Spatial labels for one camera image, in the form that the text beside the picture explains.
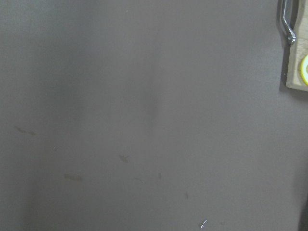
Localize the bamboo cutting board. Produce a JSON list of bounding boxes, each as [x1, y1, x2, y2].
[[281, 0, 308, 91]]

